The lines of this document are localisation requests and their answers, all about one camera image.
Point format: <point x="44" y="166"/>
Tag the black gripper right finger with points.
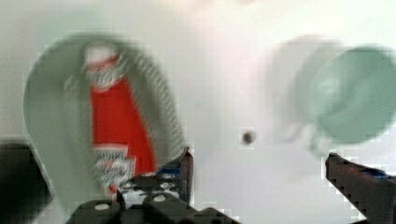
<point x="370" y="190"/>

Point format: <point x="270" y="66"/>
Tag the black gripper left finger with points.
<point x="175" y="177"/>

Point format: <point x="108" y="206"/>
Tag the red plush ketchup bottle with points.
<point x="120" y="138"/>

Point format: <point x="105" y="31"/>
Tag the green mug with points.
<point x="348" y="99"/>

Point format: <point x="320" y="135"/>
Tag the black cylinder lower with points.
<point x="24" y="193"/>

